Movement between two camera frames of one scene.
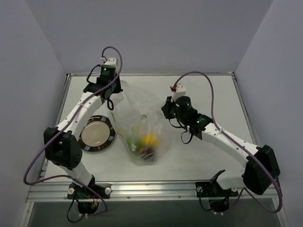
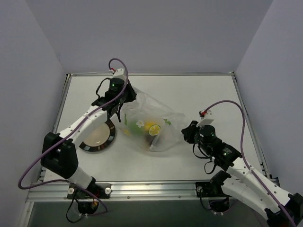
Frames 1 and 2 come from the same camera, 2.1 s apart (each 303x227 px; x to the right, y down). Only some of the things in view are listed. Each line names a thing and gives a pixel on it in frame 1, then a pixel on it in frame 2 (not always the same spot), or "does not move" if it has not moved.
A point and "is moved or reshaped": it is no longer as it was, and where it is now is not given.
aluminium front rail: (176, 191) does not move
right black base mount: (213, 189) does not move
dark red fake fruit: (149, 152) -> (149, 138)
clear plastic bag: (140, 120) is moved or reshaped
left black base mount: (75, 191) does not move
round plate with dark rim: (97, 134) does not move
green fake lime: (136, 141) -> (137, 128)
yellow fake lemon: (149, 139) -> (147, 124)
